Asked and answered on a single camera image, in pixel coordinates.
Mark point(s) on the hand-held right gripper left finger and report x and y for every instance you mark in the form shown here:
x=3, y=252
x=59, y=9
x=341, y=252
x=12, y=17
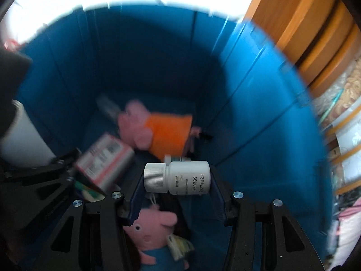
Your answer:
x=136, y=193

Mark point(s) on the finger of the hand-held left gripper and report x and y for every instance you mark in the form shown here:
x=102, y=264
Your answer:
x=11, y=76
x=31, y=192

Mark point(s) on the red and white box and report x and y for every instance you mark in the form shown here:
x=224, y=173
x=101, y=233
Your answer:
x=107, y=161

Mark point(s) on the white pill bottle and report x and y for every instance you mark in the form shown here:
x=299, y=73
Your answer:
x=186, y=177

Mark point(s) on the pink pig plush orange dress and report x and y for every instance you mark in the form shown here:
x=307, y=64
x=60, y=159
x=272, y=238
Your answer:
x=166, y=132

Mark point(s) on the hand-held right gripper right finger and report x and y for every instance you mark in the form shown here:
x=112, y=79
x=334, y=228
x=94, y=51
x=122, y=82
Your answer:
x=217, y=194

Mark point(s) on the green and white packet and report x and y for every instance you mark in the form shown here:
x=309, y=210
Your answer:
x=87, y=194

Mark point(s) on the blue plastic container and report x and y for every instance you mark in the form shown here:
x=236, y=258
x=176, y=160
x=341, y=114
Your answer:
x=169, y=62

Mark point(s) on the pink pig plush blue clothes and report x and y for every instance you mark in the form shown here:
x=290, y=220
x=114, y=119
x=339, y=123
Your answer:
x=149, y=231

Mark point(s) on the white cup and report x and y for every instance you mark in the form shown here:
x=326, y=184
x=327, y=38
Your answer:
x=25, y=141

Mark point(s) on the floral printed cloth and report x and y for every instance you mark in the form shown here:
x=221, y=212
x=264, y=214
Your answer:
x=347, y=90

